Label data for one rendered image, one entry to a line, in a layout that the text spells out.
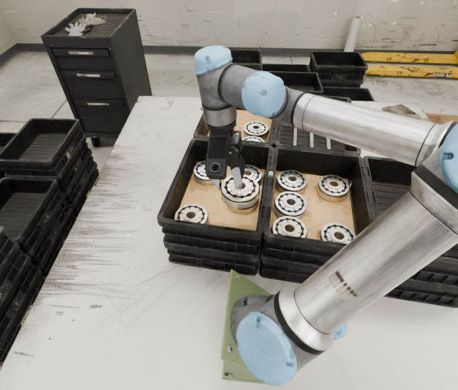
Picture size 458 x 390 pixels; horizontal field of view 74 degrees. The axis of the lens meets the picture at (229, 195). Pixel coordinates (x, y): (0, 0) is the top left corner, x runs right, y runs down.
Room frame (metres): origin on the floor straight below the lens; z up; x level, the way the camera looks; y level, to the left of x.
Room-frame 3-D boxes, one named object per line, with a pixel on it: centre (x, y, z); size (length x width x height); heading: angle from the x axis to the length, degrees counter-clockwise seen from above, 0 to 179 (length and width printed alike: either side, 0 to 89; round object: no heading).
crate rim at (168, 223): (0.71, 0.02, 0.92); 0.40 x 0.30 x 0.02; 170
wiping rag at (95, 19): (2.46, 0.99, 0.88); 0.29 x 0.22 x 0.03; 177
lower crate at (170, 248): (0.71, 0.02, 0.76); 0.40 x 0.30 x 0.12; 170
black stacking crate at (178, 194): (0.71, 0.02, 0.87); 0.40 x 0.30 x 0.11; 170
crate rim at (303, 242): (0.65, -0.27, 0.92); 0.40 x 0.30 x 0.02; 170
